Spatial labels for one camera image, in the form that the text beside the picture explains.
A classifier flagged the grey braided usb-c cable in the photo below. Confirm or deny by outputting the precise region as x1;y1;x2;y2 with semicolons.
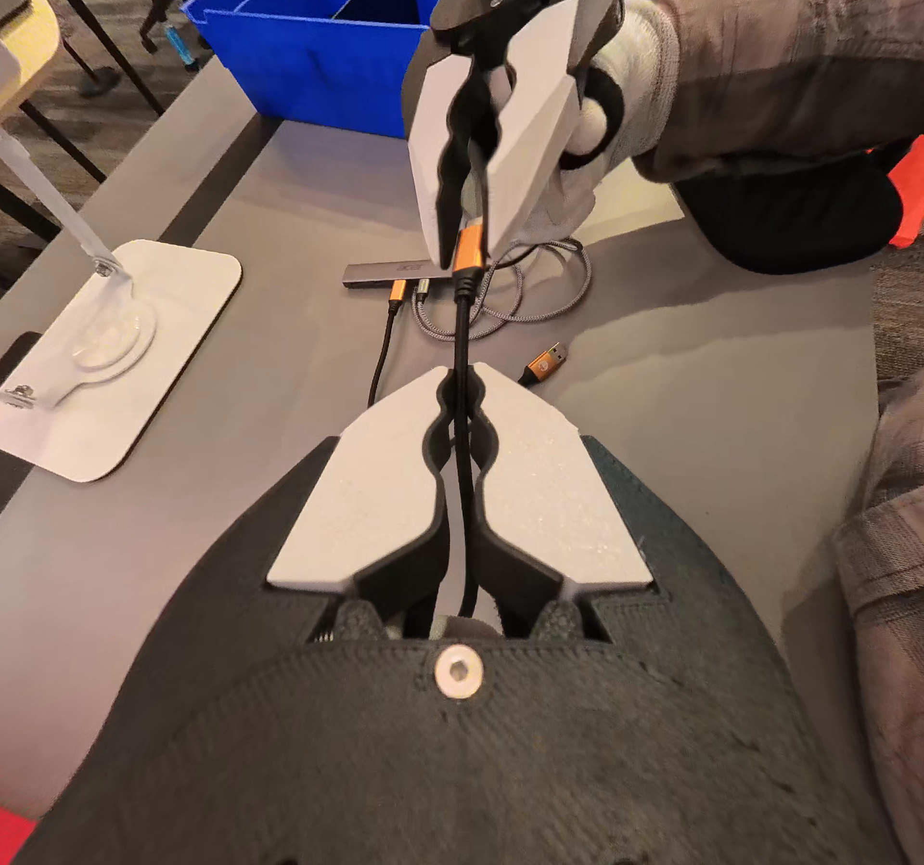
410;237;594;344

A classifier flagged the orange-ended black cable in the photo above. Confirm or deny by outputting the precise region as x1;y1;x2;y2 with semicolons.
446;224;488;622
367;279;569;410

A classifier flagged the person's plaid shirt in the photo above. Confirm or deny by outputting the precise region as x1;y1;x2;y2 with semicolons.
834;367;924;865

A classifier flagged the grey usb hub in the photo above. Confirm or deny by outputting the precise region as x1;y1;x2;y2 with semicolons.
341;258;436;290

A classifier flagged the black textured pad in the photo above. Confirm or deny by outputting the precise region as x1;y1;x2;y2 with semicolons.
675;150;905;276

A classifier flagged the person's right forearm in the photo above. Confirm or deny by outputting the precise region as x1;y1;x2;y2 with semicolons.
631;0;924;183

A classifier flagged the person's right hand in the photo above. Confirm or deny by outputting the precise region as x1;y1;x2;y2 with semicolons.
465;0;681;246

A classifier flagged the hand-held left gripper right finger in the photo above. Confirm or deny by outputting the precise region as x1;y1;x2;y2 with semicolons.
468;361;656;638

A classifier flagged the white stand base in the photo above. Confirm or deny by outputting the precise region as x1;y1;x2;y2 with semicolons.
0;239;243;483

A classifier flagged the blue plastic bin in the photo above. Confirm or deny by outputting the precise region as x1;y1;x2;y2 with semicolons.
182;0;479;140

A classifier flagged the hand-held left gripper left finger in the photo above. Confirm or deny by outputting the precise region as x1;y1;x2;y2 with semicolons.
266;364;456;638

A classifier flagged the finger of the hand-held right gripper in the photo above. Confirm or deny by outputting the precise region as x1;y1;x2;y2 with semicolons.
400;35;479;270
482;0;584;264

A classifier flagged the red plastic object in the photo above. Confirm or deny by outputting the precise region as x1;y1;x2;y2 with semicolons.
886;134;924;250

